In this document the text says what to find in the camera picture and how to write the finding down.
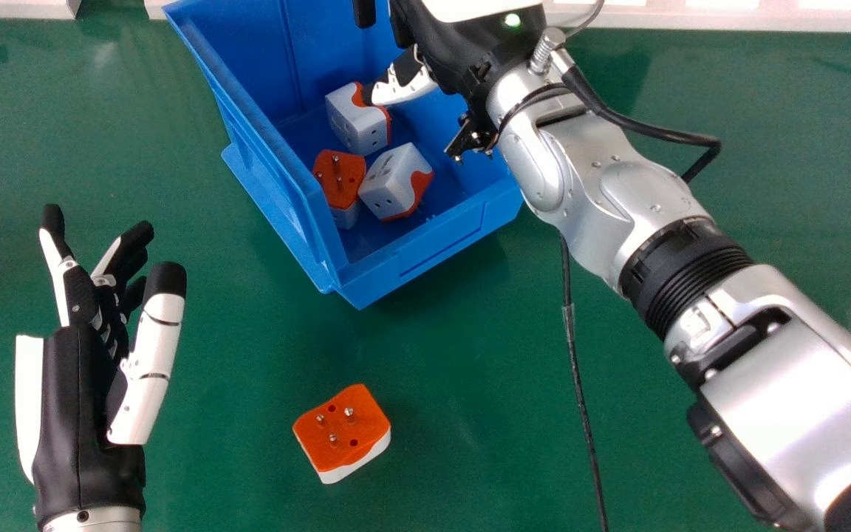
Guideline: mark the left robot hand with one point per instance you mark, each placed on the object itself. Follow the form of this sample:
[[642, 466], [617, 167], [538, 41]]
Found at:
[[71, 414]]

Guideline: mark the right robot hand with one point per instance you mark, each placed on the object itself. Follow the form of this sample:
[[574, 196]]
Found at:
[[462, 44]]

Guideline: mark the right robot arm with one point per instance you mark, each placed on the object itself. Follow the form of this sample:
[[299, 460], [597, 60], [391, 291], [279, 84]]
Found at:
[[691, 266]]

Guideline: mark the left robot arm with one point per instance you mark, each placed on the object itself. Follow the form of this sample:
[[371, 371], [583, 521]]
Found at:
[[93, 521]]

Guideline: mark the white-and-orange plug adapter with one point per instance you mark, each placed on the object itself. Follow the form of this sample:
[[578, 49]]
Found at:
[[343, 434], [394, 181], [357, 122], [338, 185]]

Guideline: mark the blue plastic bin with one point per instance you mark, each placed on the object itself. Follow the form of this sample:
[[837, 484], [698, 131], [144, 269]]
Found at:
[[285, 96]]

